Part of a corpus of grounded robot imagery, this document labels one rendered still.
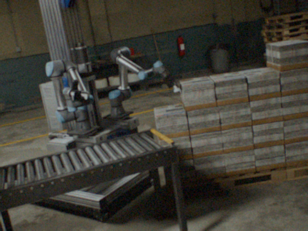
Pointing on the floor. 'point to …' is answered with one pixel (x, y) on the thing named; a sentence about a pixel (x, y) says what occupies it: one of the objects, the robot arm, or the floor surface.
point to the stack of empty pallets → (284, 28)
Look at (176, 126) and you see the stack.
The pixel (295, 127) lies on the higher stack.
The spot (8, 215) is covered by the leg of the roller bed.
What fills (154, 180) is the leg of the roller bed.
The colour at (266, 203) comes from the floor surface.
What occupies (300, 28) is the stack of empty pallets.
